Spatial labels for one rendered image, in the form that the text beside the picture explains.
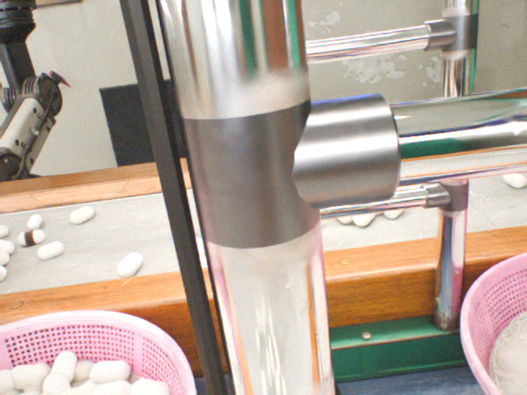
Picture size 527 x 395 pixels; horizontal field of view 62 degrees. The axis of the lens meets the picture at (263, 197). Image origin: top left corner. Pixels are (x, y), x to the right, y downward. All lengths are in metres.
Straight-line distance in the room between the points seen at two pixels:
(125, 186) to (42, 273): 0.24
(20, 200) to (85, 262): 0.29
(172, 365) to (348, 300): 0.17
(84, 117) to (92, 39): 0.44
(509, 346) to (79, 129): 2.58
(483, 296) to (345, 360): 0.13
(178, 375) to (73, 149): 2.53
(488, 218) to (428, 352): 0.20
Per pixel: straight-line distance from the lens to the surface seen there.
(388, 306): 0.43
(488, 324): 0.41
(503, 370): 0.38
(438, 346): 0.44
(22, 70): 1.31
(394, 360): 0.43
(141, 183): 0.77
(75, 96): 2.74
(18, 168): 1.12
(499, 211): 0.59
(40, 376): 0.43
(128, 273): 0.50
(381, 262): 0.42
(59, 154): 2.86
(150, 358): 0.39
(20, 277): 0.60
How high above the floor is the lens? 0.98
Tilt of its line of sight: 22 degrees down
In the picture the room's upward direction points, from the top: 8 degrees counter-clockwise
